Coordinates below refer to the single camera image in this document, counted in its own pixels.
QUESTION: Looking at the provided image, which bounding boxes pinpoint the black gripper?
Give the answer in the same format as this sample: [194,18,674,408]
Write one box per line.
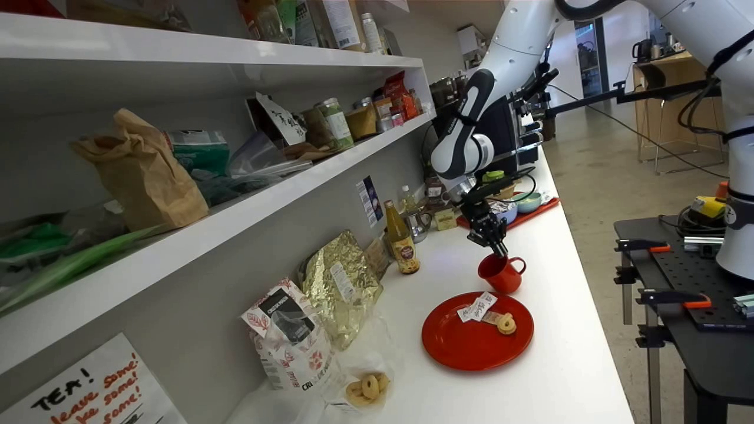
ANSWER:
[457,182,512,261]

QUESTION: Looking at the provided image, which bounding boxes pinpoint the red cup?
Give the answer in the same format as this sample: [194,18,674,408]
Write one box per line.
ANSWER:
[476,251,530,297]

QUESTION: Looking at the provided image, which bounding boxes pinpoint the blue and white bowl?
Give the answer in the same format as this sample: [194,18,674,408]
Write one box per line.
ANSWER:
[489,197,520,229]

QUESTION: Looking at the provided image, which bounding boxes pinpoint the red serving tray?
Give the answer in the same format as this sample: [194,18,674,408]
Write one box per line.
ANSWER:
[457,196,562,235]

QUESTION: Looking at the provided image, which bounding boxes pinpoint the light green bowl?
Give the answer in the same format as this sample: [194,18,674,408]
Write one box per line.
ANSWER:
[515,189,546,213]

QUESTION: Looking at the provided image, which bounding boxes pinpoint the yellow small box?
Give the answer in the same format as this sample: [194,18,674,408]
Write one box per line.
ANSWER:
[429,208,459,232]

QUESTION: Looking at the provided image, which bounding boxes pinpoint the dark small box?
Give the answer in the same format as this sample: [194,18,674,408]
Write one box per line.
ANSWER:
[423,173,459,211]

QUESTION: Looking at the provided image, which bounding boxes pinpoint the round cookie on plate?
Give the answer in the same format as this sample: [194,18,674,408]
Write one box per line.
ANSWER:
[484,308,520,340]

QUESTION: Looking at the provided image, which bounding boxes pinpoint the glass bottle with yellow label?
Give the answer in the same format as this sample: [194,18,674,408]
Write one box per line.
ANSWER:
[385,201,425,278]

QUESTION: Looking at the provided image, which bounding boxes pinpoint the small clear bottle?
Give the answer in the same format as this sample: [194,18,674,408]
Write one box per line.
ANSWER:
[397,183,420,219]

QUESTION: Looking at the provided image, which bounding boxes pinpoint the red round plate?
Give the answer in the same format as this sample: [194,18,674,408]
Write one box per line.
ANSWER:
[420,289,537,374]

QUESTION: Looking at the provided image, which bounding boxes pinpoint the black coffee machine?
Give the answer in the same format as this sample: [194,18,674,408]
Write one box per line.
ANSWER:
[429,73,546,189]

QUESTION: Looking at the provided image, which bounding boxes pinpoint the small black card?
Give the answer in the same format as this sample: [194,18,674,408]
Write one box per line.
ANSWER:
[358,173,386,225]

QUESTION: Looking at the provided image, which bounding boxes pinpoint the gold foil bag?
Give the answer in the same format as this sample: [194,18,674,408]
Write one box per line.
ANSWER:
[303,230,386,352]

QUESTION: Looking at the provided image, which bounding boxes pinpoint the red snack packages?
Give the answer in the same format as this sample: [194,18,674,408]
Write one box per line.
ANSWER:
[380,70,425,124]

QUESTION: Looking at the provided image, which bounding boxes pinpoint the glass jar with amber contents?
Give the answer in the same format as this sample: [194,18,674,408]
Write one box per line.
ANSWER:
[345,100,381,144]

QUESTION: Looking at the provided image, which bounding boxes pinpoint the cookie in clear plastic bag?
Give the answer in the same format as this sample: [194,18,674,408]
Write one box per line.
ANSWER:
[325,356,397,413]

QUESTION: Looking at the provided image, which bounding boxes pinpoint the glass jar with white label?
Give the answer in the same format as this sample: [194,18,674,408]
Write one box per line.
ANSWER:
[303,97,357,153]

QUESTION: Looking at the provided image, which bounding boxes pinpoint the yellow and black tool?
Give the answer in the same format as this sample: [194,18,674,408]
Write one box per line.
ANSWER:
[677,193,731,238]

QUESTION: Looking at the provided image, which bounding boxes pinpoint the white printed coffee bag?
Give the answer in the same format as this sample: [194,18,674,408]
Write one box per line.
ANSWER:
[239,278,338,393]

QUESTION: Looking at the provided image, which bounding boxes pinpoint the black workbench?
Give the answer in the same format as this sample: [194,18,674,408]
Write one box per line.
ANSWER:
[612,213,754,424]

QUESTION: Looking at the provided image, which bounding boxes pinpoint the small white bottle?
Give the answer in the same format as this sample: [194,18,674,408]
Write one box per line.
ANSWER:
[358,9,389,57]

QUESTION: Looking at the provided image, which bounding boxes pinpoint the dark kettle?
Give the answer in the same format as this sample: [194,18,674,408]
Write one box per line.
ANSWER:
[629,38,664,65]

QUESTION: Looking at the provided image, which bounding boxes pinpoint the white and black carton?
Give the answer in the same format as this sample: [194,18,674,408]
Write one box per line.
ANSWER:
[245,92,308,149]

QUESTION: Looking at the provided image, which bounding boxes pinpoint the white tall bottle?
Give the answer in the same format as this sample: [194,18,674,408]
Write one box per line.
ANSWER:
[318,0,365,51]

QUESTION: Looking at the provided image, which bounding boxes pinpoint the green packet behind paper bag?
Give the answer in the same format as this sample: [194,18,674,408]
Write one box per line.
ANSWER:
[168,126,237,182]

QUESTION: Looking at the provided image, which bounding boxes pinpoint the green and orange package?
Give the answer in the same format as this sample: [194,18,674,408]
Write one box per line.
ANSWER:
[237,0,318,47]

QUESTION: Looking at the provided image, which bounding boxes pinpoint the brown paper bag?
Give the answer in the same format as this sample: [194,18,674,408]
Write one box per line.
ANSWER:
[74,105,212,232]

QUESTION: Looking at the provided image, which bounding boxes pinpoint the green flat packets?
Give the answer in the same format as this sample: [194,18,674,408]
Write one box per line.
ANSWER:
[0,210,169,318]

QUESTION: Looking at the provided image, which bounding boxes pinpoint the white handwritten tea sign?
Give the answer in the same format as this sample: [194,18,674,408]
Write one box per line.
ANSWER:
[0,332,188,424]

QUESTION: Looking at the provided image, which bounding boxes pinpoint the black clamp with orange handle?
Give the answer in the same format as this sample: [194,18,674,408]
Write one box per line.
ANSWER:
[612,238,677,259]
[637,288,715,315]

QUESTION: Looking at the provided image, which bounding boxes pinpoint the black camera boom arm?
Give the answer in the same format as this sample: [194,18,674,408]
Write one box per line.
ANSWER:
[533,65,722,119]

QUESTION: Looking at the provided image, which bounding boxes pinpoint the white wall shelf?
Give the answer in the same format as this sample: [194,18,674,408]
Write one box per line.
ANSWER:
[0,9,438,380]

